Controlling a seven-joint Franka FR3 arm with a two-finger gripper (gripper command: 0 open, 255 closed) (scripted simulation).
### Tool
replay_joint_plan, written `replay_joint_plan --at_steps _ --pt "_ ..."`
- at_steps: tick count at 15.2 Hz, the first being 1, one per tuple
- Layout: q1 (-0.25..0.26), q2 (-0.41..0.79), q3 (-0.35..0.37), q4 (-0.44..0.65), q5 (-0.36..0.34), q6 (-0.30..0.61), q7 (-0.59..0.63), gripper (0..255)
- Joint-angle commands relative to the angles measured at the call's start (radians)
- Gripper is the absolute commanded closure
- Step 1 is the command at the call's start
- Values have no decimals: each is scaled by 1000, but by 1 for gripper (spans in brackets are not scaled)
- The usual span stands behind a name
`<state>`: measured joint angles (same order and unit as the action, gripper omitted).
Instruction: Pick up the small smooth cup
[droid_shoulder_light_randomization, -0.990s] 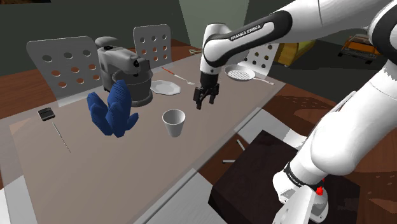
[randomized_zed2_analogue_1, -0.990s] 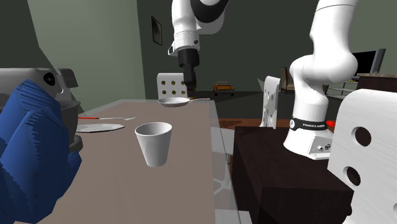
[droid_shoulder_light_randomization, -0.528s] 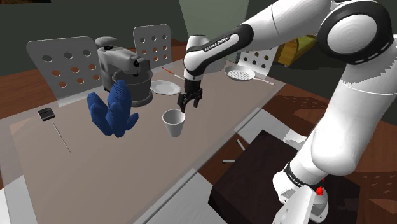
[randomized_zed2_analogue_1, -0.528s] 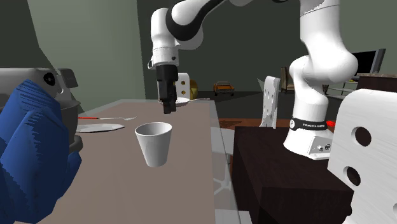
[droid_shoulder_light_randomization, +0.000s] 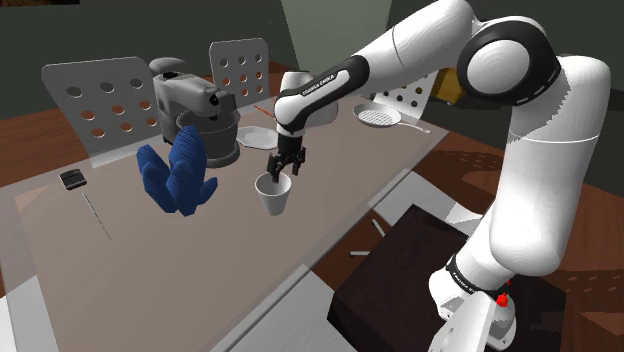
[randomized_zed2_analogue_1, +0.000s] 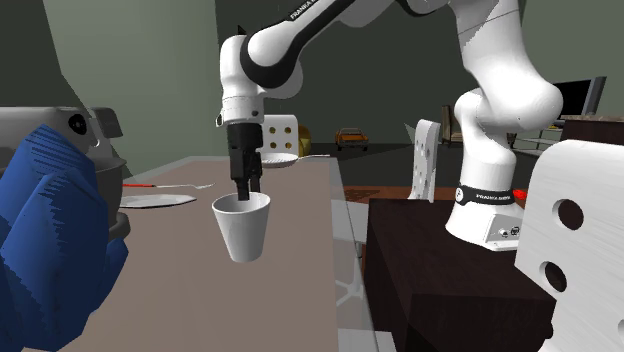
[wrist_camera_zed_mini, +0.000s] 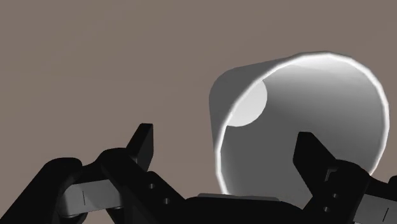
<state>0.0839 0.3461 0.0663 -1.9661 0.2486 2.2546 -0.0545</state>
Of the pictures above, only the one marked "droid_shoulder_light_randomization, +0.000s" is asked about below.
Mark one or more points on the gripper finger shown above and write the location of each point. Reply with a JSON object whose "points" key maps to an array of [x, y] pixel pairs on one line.
{"points": [[296, 167], [274, 171]]}

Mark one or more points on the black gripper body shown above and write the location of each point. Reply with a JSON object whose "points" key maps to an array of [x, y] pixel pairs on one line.
{"points": [[289, 145]]}

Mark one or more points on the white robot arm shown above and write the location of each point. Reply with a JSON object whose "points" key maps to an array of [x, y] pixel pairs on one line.
{"points": [[536, 195]]}

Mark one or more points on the white cup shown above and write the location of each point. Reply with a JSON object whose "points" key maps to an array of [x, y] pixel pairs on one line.
{"points": [[273, 197]]}

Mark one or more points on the white angular plate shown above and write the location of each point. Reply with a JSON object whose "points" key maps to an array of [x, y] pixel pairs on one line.
{"points": [[256, 137]]}

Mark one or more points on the thin red pen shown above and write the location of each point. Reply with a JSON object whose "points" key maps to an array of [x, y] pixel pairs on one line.
{"points": [[264, 110]]}

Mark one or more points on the narrow grey perforated chair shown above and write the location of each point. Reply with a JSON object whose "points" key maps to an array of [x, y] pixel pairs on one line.
{"points": [[240, 68]]}

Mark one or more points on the white frying pan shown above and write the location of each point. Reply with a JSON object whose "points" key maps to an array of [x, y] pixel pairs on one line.
{"points": [[376, 117]]}

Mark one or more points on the blue lobed figure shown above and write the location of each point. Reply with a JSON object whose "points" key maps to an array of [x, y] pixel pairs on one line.
{"points": [[180, 180]]}

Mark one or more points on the grey stand mixer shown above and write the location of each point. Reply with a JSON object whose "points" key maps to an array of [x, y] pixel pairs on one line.
{"points": [[180, 97]]}

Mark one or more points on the glass topped dining table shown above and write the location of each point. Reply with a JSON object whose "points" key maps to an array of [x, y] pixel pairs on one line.
{"points": [[195, 278]]}

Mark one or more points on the dark robot stand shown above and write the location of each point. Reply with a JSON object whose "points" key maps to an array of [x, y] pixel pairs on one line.
{"points": [[390, 287]]}

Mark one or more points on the yellow box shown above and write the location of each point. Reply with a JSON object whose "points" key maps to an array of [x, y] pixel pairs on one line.
{"points": [[448, 86]]}

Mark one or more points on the wide grey perforated chair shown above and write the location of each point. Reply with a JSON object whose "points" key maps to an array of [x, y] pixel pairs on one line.
{"points": [[105, 105]]}

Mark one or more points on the thin grey stick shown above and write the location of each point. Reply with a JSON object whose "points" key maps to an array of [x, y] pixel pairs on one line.
{"points": [[96, 215]]}

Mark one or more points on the small black flat box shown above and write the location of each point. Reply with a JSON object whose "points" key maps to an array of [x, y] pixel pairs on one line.
{"points": [[73, 179]]}

